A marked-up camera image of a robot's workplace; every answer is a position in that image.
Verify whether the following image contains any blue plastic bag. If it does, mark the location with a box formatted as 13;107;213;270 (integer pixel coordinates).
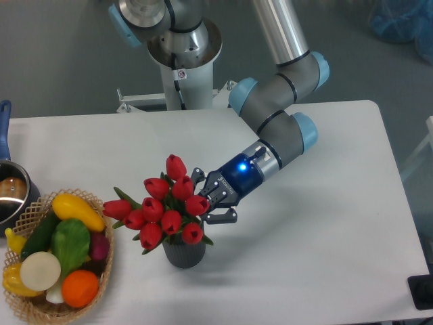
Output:
369;1;432;64

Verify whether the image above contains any yellow squash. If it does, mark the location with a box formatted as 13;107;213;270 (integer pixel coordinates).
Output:
51;193;106;232

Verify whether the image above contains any yellow bell pepper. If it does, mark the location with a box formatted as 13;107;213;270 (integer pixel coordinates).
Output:
3;263;43;297

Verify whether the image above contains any red tulip bouquet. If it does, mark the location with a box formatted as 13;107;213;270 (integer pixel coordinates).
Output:
103;154;213;255

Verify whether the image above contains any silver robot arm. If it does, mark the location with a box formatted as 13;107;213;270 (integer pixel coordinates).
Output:
108;1;329;224

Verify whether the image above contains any woven wicker basket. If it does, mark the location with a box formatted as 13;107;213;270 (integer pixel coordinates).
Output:
1;189;114;324

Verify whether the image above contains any dark grey ribbed vase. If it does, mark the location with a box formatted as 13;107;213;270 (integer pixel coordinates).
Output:
162;222;206;269

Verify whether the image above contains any green lettuce leaf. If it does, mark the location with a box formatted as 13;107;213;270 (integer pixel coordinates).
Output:
46;219;90;304

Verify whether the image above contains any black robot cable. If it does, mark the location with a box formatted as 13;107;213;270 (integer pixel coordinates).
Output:
170;52;187;110

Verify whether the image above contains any green cucumber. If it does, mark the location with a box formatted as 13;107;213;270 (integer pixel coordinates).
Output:
20;211;61;260

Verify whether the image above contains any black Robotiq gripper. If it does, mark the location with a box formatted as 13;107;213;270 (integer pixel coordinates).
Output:
190;153;264;225

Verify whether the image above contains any blue handled saucepan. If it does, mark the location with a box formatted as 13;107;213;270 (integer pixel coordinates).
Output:
1;100;40;238

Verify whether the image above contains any purple radish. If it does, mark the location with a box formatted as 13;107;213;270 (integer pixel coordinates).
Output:
89;233;110;261

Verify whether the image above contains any orange fruit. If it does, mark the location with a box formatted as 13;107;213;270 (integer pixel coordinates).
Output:
62;269;99;308

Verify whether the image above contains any white round onion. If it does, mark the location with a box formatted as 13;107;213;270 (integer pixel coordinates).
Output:
20;251;61;291

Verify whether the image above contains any black device at edge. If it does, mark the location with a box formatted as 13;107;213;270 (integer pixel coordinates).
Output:
407;274;432;310

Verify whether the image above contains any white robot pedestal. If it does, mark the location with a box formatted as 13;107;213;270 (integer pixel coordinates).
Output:
117;18;236;112

